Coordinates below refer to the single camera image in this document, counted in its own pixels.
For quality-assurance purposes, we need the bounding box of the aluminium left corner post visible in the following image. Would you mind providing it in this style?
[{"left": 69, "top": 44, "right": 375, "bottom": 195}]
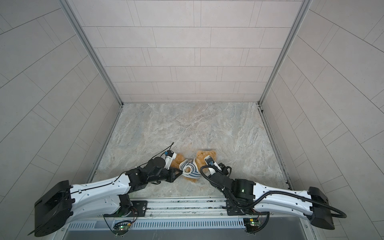
[{"left": 58, "top": 0, "right": 124, "bottom": 107}]

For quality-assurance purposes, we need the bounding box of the black corrugated cable conduit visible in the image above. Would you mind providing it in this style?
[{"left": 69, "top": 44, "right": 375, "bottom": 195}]
[{"left": 199, "top": 164, "right": 348, "bottom": 219}]

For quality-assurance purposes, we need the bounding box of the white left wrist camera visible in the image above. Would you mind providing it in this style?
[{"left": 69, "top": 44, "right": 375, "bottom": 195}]
[{"left": 164, "top": 150, "right": 177, "bottom": 170}]

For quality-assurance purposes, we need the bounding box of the green circuit board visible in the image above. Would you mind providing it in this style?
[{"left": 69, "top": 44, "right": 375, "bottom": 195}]
[
  {"left": 114, "top": 221, "right": 132, "bottom": 231},
  {"left": 243, "top": 218, "right": 261, "bottom": 233}
]

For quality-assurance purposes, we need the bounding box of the blue white striped knit sweater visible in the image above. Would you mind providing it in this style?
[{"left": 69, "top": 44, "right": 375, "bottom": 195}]
[{"left": 179, "top": 159, "right": 201, "bottom": 179}]

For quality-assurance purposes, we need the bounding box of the left green circuit board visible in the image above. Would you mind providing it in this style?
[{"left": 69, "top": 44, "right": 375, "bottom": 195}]
[{"left": 114, "top": 221, "right": 132, "bottom": 231}]

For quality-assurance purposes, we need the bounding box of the white ventilation grille strip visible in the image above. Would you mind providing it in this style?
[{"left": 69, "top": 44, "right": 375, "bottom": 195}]
[{"left": 68, "top": 218, "right": 245, "bottom": 231}]

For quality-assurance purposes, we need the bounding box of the aluminium corner post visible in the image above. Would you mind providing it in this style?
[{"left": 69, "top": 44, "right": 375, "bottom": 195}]
[
  {"left": 58, "top": 0, "right": 124, "bottom": 107},
  {"left": 259, "top": 0, "right": 312, "bottom": 107}
]

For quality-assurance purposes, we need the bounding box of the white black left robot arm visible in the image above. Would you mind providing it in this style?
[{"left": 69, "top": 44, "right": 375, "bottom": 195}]
[{"left": 31, "top": 157, "right": 183, "bottom": 237}]

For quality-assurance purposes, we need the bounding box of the tan plush teddy bear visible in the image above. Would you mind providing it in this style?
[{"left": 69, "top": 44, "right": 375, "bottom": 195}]
[{"left": 171, "top": 150, "right": 217, "bottom": 182}]

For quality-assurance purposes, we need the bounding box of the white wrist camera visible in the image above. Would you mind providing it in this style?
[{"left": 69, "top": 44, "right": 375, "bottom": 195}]
[
  {"left": 204, "top": 155, "right": 222, "bottom": 175},
  {"left": 164, "top": 150, "right": 177, "bottom": 170}
]

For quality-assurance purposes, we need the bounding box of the aluminium right corner post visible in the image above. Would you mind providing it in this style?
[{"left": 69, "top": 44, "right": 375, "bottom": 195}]
[{"left": 259, "top": 0, "right": 312, "bottom": 107}]

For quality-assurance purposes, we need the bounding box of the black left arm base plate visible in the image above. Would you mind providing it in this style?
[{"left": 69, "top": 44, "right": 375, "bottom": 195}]
[{"left": 104, "top": 201, "right": 148, "bottom": 218}]

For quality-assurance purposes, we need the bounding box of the right green circuit board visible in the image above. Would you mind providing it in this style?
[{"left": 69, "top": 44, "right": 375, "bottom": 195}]
[{"left": 243, "top": 218, "right": 261, "bottom": 233}]

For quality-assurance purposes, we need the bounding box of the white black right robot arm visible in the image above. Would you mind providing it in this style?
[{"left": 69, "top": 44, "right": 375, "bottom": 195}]
[{"left": 200, "top": 165, "right": 335, "bottom": 230}]

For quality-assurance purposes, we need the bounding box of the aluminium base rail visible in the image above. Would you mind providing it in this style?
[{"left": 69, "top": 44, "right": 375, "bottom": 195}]
[{"left": 83, "top": 196, "right": 311, "bottom": 221}]

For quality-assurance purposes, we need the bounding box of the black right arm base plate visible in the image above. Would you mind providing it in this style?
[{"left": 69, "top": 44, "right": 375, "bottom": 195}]
[{"left": 224, "top": 200, "right": 269, "bottom": 217}]

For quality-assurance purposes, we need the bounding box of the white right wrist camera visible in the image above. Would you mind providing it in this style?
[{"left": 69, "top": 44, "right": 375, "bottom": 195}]
[{"left": 204, "top": 155, "right": 222, "bottom": 175}]

